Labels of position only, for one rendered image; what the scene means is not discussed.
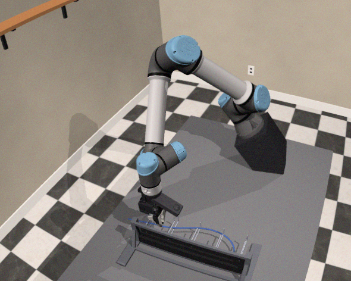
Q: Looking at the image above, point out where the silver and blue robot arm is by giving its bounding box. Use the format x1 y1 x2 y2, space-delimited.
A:
136 35 270 196

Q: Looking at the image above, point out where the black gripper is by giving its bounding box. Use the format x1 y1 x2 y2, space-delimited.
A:
138 186 166 227

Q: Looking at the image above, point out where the grey metal rack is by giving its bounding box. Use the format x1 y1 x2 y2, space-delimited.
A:
117 214 262 281

